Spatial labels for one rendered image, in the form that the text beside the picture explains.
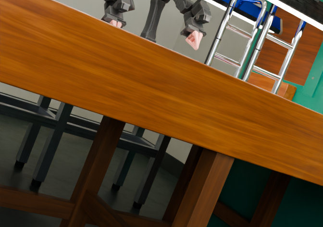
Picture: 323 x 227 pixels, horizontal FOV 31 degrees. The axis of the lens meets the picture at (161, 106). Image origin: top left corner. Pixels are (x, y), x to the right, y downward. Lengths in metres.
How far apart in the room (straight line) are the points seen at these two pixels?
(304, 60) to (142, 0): 2.20
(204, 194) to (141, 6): 3.30
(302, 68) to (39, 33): 1.72
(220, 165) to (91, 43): 0.48
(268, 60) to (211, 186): 1.47
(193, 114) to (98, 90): 0.25
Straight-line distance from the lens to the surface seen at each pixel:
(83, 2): 4.42
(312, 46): 2.69
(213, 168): 1.44
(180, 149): 4.38
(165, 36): 4.78
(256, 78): 2.76
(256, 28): 2.33
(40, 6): 1.15
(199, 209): 1.47
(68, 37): 1.17
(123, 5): 2.40
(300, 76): 2.67
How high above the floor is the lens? 0.72
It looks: 4 degrees down
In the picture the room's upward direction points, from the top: 22 degrees clockwise
